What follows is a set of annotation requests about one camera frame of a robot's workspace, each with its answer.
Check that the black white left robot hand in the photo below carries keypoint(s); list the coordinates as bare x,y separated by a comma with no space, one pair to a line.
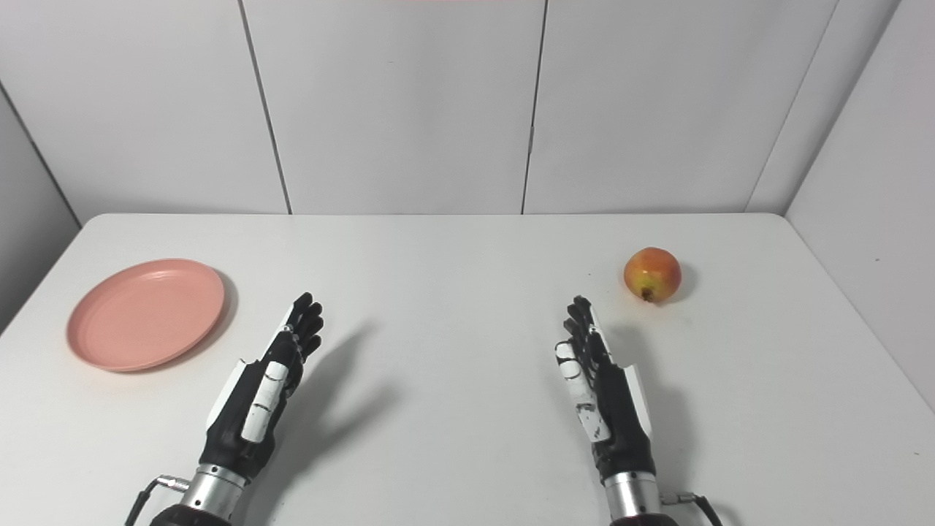
245,416

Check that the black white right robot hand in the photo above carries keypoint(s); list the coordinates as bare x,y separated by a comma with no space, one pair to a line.
617,416

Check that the pink round plate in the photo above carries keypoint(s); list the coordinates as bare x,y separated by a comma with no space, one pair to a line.
146,314

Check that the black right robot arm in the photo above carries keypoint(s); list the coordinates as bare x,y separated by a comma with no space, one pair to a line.
634,500

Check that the red-yellow apple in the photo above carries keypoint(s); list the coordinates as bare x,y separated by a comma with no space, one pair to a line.
652,273

